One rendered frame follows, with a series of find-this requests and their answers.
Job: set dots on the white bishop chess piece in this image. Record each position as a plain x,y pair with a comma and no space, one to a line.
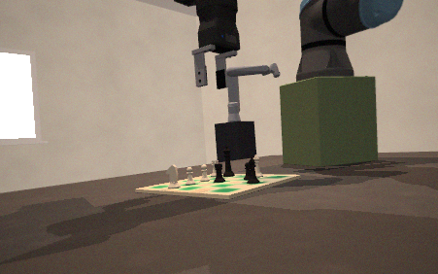
257,171

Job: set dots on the white pawn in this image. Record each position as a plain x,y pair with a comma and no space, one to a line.
189,177
204,174

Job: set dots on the green and cream chessboard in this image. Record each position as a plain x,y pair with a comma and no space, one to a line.
232,187

